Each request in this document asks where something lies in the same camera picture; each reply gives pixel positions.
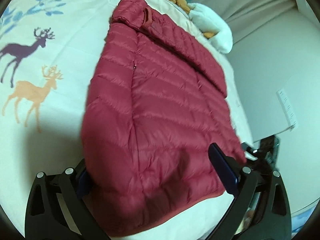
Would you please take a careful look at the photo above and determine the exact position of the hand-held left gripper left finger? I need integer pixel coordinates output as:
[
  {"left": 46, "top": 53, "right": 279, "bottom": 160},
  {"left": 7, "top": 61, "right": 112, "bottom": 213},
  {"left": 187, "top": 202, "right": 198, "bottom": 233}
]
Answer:
[{"left": 25, "top": 159, "right": 110, "bottom": 240}]

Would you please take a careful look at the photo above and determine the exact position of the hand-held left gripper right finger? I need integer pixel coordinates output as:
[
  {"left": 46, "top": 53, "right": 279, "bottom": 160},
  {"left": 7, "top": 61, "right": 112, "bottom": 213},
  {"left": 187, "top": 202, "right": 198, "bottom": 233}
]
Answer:
[{"left": 208, "top": 142, "right": 292, "bottom": 240}]

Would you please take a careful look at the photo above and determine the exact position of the red puffer jacket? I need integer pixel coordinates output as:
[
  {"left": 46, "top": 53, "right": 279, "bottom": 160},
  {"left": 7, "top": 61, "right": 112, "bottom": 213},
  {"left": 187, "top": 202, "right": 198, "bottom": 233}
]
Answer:
[{"left": 81, "top": 0, "right": 248, "bottom": 223}]

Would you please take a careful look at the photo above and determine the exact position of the deer print blanket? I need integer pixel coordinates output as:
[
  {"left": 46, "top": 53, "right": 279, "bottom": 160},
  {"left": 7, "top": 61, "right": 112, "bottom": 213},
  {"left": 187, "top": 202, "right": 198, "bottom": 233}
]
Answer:
[{"left": 0, "top": 0, "right": 253, "bottom": 240}]

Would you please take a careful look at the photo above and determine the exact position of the white goose plush toy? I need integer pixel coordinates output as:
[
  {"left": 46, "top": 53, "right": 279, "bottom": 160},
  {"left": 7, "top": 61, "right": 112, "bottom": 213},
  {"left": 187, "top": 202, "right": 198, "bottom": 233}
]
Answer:
[{"left": 152, "top": 0, "right": 234, "bottom": 54}]

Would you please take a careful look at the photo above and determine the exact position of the beige curtain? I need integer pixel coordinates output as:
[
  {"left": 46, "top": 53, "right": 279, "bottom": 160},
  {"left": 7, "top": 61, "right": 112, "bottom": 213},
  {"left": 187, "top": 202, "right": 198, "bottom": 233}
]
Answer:
[{"left": 195, "top": 0, "right": 302, "bottom": 42}]

